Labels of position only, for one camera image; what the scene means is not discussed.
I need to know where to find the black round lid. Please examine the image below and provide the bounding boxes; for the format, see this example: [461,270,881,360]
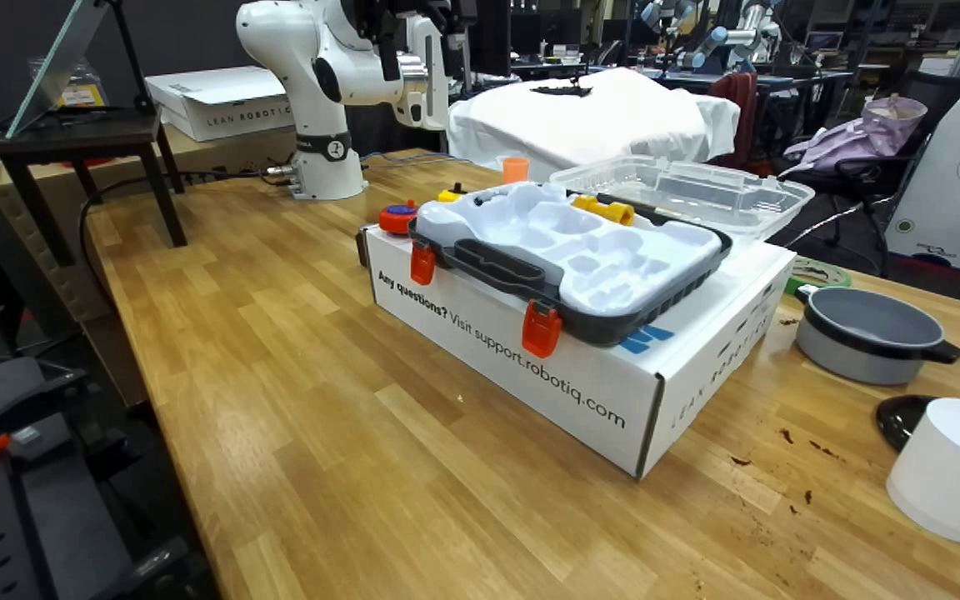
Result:
[873,392,927,454]

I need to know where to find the orange plastic cup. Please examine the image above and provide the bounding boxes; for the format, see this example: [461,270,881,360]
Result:
[499,156,530,183]

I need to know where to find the white cloth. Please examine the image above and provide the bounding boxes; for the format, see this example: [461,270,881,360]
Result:
[446,66,741,179]

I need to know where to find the yellow toy object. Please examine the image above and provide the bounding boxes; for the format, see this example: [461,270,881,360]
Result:
[435,185,462,203]

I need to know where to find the black side table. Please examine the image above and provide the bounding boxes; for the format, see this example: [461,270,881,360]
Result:
[0,107,185,266]

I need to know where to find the red and blue toy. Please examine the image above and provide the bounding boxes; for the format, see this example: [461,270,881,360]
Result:
[375,203,417,237]

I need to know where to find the white cylindrical container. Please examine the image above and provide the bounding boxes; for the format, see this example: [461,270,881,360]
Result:
[887,395,960,543]

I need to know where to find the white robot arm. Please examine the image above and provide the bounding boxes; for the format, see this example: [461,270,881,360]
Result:
[235,0,462,201]

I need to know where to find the white cardboard box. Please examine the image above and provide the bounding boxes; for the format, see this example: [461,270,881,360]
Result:
[361,226,792,479]

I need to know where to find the purple cloth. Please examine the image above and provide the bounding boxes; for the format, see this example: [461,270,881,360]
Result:
[782,93,927,171]

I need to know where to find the yellow toy tool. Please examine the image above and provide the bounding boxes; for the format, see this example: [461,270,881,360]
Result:
[573,193,636,226]

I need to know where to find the flat white box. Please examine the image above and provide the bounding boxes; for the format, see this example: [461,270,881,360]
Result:
[145,66,292,139]

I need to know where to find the grey pot with handle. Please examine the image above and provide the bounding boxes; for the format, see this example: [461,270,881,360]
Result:
[796,285,960,387]

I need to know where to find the clear plastic case lid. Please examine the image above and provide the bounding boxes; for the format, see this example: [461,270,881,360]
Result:
[553,156,813,242]

